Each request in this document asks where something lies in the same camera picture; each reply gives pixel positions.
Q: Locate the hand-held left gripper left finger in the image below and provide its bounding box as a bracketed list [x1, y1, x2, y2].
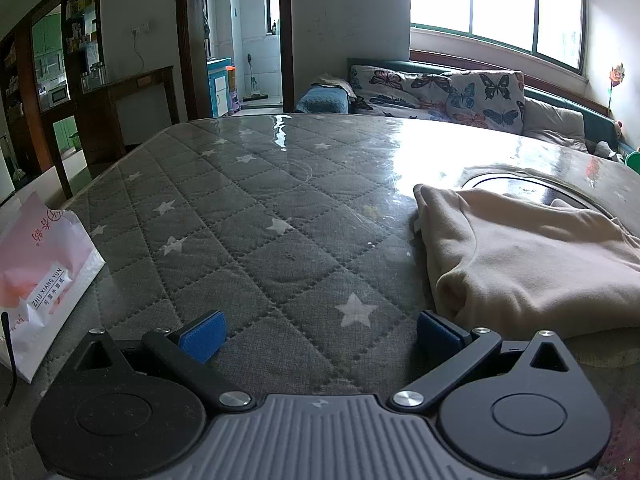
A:
[74, 310, 253, 414]

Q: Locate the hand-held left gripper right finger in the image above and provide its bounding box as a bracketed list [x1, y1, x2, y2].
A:
[387, 310, 583, 416]

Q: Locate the beige shirt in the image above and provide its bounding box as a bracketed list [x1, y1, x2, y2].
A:
[412, 182, 640, 341]

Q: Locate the grey quilted star table cover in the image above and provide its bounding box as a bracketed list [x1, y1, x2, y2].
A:
[0, 112, 640, 480]

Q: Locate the pink tissue pack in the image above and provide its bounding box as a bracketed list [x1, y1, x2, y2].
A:
[0, 191, 107, 383]

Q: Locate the round black induction cooktop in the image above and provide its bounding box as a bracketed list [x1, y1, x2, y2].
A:
[460, 170, 618, 218]

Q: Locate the dark wooden side table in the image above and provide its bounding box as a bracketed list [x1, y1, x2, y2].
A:
[106, 66, 182, 153]

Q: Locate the beige cushion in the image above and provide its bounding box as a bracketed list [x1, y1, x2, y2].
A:
[522, 97, 590, 153]

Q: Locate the light blue cabinet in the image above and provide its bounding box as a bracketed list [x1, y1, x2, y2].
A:
[207, 57, 234, 118]

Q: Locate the mop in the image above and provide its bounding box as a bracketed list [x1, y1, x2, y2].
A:
[240, 52, 269, 102]

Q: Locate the folded blue blanket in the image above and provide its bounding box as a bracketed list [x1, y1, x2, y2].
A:
[295, 85, 351, 114]

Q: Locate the teal sofa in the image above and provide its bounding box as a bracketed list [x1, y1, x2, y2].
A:
[347, 58, 640, 157]

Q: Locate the dark wooden shelf cabinet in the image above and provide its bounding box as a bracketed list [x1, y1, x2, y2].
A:
[0, 0, 107, 201]

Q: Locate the colourful pinwheel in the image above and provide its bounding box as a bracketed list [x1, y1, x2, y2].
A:
[602, 62, 627, 117]

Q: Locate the green framed window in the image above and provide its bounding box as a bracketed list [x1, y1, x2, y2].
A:
[410, 0, 587, 73]

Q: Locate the thin black strap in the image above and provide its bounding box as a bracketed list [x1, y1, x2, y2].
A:
[0, 311, 19, 407]

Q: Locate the dark wooden door frame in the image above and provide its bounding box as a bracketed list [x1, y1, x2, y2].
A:
[175, 0, 296, 122]

